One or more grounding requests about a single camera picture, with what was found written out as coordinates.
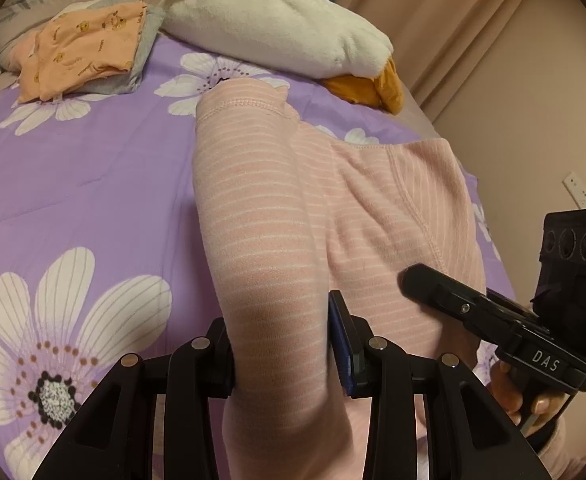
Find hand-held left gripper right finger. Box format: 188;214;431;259
327;290;558;480

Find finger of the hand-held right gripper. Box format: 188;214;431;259
398;264;524;348

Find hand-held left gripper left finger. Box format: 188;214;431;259
32;317;237;480

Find pink striped pants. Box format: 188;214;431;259
193;78;490;480

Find person's right forearm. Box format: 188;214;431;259
535;412;586;478

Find person's right hand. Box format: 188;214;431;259
488;360;570;427

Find purple floral blanket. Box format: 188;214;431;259
0;35;520;480

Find beige curtain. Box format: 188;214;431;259
333;0;541;123

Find grey folded garment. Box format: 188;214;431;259
76;0;167;97

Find white goose plush toy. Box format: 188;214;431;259
162;0;405;114

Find orange printed folded garment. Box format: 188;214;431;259
12;1;149;104

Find light pink folded garment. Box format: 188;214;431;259
0;35;41;72

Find white wall outlet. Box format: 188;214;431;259
563;171;586;209

